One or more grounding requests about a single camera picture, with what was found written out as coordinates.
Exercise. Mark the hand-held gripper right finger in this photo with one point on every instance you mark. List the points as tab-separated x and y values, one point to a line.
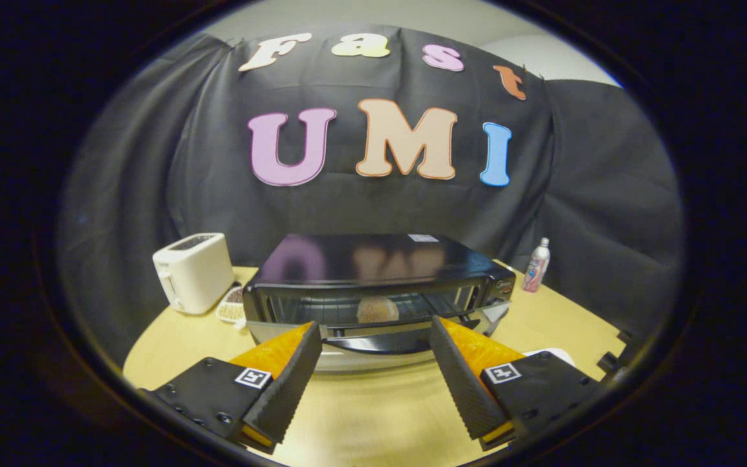
461	389

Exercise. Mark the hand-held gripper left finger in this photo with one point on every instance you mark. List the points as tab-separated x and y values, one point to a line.
289	389

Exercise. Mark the round breaded bun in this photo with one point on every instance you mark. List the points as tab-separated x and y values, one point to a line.
378	310

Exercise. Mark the black toaster oven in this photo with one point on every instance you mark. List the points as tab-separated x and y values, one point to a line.
379	259

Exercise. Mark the white bread toaster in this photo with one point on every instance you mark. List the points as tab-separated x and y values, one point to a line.
195	272

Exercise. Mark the white divided grain dish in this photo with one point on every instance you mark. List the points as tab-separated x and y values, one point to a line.
232	305

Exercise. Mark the white square plate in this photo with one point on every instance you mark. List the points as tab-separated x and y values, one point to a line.
558	354

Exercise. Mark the white bottle pink label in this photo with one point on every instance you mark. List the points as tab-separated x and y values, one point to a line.
536	266

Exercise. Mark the black backdrop cloth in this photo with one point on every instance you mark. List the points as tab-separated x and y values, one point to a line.
152	162

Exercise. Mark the black table edge bracket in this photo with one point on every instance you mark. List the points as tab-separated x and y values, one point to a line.
624	337
610	362

